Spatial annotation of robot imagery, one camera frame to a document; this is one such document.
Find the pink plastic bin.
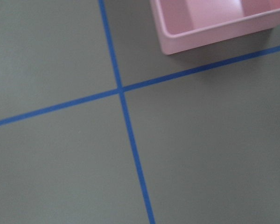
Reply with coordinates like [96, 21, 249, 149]
[150, 0, 280, 55]

